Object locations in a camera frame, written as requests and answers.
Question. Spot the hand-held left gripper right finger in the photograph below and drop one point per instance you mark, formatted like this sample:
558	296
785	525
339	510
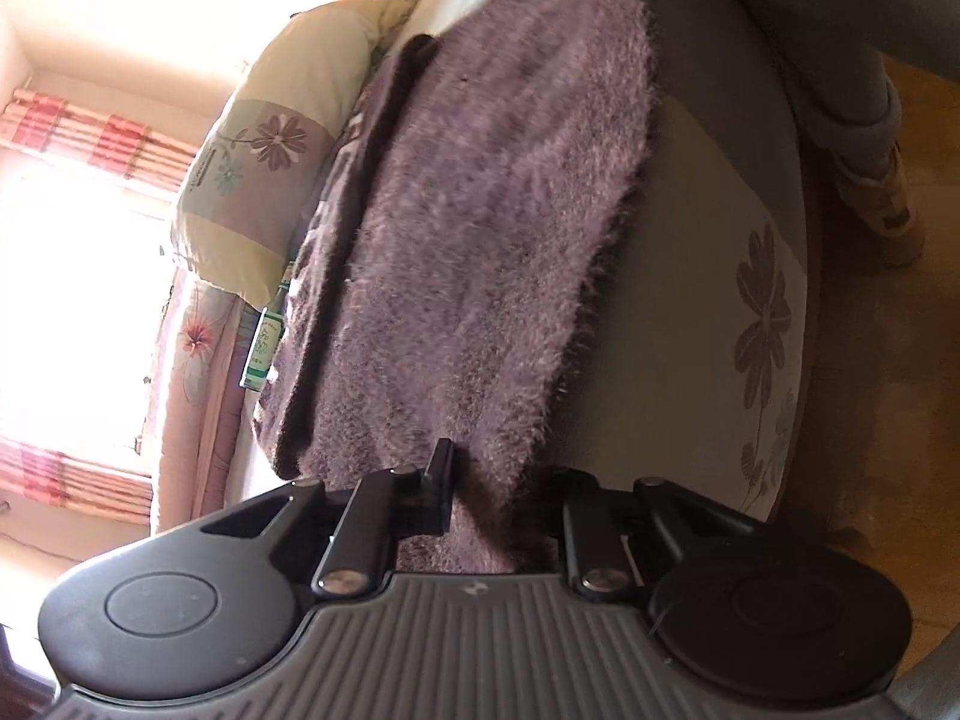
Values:
592	532

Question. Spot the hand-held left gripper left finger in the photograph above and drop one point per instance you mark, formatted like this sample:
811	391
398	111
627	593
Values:
360	532

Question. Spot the brown fuzzy sweater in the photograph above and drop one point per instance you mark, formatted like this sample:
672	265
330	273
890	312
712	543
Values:
487	202

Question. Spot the green glass bottle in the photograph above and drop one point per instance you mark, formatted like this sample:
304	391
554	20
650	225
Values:
264	345

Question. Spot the folded pink floral quilt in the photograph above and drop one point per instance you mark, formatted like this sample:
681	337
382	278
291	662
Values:
195	390

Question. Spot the pink striped curtain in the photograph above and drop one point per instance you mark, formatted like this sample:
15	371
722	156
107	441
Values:
75	476
97	139

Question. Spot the window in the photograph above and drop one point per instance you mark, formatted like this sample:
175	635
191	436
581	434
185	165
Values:
75	300

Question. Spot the floral patchwork pillow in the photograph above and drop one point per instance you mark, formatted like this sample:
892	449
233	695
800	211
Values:
285	127

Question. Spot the person's beige shoe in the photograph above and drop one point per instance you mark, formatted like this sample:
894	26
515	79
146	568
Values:
885	210

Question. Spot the person's grey trouser leg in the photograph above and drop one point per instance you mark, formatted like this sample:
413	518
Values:
810	30

